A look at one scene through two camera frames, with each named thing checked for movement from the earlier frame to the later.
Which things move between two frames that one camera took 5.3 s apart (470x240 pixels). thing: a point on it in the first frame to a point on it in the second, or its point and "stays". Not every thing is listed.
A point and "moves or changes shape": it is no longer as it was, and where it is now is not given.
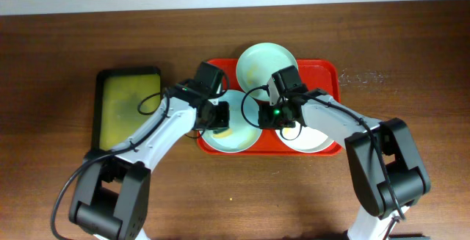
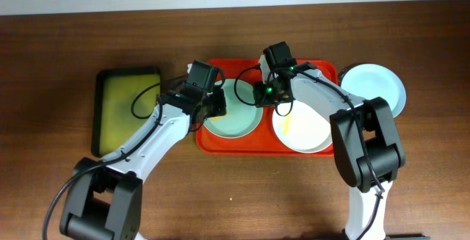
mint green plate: x=256 y=64 moves or changes shape
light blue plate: x=244 y=131 to x=368 y=81
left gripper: x=219 y=116 stays
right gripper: x=264 y=122 to x=258 y=90
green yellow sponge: x=222 y=134 moves or changes shape
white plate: x=309 y=141 stays
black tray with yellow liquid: x=125 y=98 stays
